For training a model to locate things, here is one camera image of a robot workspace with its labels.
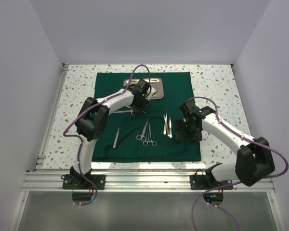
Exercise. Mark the dark green surgical cloth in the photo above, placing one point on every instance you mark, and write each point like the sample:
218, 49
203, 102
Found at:
177, 89

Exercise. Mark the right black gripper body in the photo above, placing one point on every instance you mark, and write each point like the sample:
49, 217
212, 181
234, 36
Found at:
190, 133

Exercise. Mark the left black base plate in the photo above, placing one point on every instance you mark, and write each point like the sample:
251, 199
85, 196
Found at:
95, 182

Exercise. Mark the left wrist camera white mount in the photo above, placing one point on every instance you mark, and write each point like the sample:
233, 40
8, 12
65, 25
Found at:
152, 93

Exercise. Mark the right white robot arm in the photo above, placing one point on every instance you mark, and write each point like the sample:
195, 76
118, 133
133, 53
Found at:
254, 160

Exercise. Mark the steel tweezers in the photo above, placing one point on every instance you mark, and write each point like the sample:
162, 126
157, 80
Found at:
165, 131
169, 127

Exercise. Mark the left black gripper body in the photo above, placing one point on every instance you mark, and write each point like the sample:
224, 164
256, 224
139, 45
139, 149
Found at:
138, 108

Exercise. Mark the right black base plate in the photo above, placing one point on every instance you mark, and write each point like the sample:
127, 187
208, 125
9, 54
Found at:
201, 181

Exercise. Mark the steel surgical scissors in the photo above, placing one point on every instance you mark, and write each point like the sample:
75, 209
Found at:
142, 137

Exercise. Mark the aluminium mounting rail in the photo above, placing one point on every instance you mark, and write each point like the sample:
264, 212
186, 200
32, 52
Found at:
117, 180

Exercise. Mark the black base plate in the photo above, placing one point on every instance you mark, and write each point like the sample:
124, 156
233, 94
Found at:
95, 182
201, 181

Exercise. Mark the stainless steel instrument tray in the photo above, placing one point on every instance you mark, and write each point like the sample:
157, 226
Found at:
157, 84

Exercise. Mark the steel scalpel handle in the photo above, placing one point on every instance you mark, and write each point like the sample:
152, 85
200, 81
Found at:
116, 138

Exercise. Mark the steel forceps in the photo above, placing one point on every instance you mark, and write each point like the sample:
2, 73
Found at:
149, 139

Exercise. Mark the small steel scissors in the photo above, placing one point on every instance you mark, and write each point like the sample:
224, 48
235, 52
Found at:
130, 111

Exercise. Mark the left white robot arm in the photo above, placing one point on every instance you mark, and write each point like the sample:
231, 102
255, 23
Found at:
91, 123

